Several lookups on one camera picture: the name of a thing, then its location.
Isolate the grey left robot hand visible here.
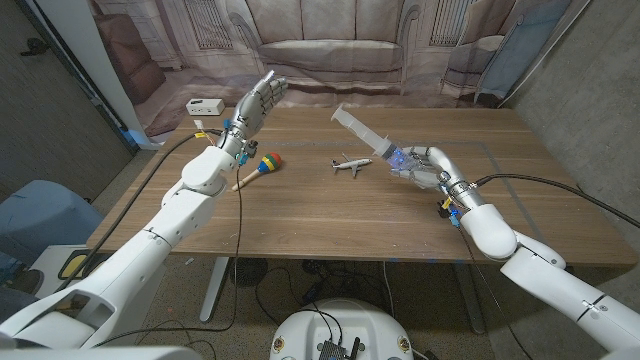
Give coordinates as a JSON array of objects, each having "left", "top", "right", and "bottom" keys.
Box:
[{"left": 227, "top": 69, "right": 290, "bottom": 144}]

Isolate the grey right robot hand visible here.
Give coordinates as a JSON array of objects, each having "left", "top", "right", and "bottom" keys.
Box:
[{"left": 389, "top": 145, "right": 469, "bottom": 194}]

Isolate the clear plastic syringe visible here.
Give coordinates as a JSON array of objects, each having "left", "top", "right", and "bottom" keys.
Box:
[{"left": 330, "top": 103, "right": 419, "bottom": 166}]

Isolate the white toy plane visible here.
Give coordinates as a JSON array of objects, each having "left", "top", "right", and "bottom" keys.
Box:
[{"left": 331, "top": 153, "right": 374, "bottom": 179}]

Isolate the white power box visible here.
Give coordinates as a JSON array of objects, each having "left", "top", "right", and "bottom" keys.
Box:
[{"left": 185, "top": 98, "right": 226, "bottom": 117}]

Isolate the colourful striped wooden maraca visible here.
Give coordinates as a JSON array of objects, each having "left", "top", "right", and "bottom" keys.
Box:
[{"left": 231, "top": 152, "right": 284, "bottom": 193}]

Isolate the grey tape outline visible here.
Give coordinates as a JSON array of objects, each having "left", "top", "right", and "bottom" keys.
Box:
[{"left": 259, "top": 139, "right": 556, "bottom": 264}]

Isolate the printed living room backdrop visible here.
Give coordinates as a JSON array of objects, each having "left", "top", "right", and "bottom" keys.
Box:
[{"left": 89, "top": 0, "right": 576, "bottom": 139}]

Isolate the grey table leg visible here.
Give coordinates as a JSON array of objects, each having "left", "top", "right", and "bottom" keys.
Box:
[{"left": 452, "top": 263, "right": 487, "bottom": 335}]

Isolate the black round floor fan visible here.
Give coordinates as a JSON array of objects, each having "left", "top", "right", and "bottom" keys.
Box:
[{"left": 229, "top": 257, "right": 270, "bottom": 289}]

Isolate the white table leg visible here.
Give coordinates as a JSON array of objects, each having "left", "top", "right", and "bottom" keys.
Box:
[{"left": 199, "top": 257, "right": 230, "bottom": 324}]

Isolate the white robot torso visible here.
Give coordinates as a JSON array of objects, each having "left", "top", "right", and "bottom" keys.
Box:
[{"left": 269, "top": 298, "right": 415, "bottom": 360}]

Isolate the blue padded chair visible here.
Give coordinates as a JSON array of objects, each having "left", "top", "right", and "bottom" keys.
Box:
[{"left": 0, "top": 179, "right": 105, "bottom": 281}]

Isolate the yellow black foot pedal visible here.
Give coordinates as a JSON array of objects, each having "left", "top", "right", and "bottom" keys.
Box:
[{"left": 58, "top": 249, "right": 101, "bottom": 281}]

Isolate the white pedal platform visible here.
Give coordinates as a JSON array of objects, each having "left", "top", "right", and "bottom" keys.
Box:
[{"left": 29, "top": 243, "right": 101, "bottom": 301}]

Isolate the dark shoe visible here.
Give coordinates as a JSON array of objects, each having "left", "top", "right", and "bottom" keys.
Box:
[{"left": 0, "top": 268, "right": 44, "bottom": 296}]

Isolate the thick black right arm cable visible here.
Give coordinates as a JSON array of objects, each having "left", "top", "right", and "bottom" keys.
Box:
[{"left": 474, "top": 172, "right": 640, "bottom": 230}]

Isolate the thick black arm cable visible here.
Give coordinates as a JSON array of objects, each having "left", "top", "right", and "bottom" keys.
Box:
[
  {"left": 57, "top": 128, "right": 224, "bottom": 294},
  {"left": 474, "top": 172, "right": 640, "bottom": 230}
]

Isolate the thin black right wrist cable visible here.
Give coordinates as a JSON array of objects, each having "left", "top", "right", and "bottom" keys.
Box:
[{"left": 454, "top": 224, "right": 534, "bottom": 360}]

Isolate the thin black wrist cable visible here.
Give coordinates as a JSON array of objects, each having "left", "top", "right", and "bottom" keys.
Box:
[
  {"left": 94, "top": 164, "right": 245, "bottom": 349},
  {"left": 454, "top": 224, "right": 534, "bottom": 360}
]

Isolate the thin black left wrist cable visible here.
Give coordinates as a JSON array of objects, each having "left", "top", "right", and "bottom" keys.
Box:
[{"left": 94, "top": 164, "right": 245, "bottom": 349}]

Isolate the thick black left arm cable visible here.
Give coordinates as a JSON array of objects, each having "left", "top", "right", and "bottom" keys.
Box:
[{"left": 57, "top": 128, "right": 224, "bottom": 294}]

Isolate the white floor cable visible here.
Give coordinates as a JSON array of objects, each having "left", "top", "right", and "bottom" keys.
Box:
[{"left": 382, "top": 261, "right": 397, "bottom": 320}]

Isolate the black floor cable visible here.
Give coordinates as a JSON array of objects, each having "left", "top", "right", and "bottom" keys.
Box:
[{"left": 253, "top": 266, "right": 304, "bottom": 327}]

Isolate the black door handle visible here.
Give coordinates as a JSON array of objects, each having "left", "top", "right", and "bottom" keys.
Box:
[{"left": 19, "top": 37, "right": 51, "bottom": 57}]

